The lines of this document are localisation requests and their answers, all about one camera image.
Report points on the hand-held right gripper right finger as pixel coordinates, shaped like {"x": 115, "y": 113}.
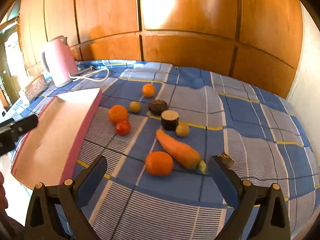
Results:
{"x": 220, "y": 177}

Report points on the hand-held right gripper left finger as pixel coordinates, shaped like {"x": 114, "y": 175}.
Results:
{"x": 96, "y": 172}

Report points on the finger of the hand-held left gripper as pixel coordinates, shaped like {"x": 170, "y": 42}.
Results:
{"x": 26, "y": 125}

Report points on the pink tray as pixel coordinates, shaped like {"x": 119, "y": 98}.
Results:
{"x": 55, "y": 132}

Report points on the carrot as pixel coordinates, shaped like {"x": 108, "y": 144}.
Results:
{"x": 177, "y": 150}

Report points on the red tomato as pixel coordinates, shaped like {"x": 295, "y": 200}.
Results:
{"x": 122, "y": 127}

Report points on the kiwi fruit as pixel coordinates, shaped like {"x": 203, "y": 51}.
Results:
{"x": 182, "y": 130}
{"x": 135, "y": 106}

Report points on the orange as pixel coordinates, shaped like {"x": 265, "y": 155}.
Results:
{"x": 159, "y": 163}
{"x": 148, "y": 90}
{"x": 118, "y": 113}

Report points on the cut eggplant piece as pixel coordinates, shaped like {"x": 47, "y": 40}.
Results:
{"x": 170, "y": 120}

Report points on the patterned box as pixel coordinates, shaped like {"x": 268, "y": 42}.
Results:
{"x": 37, "y": 87}

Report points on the blue checked blanket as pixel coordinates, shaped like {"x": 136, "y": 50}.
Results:
{"x": 250, "y": 135}

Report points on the pink electric kettle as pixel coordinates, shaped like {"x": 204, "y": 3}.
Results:
{"x": 60, "y": 62}

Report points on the dark cloth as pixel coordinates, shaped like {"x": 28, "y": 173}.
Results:
{"x": 10, "y": 227}

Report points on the dark eggplant end piece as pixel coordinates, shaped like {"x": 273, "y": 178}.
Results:
{"x": 158, "y": 106}

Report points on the wooden wardrobe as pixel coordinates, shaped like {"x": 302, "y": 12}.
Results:
{"x": 187, "y": 17}

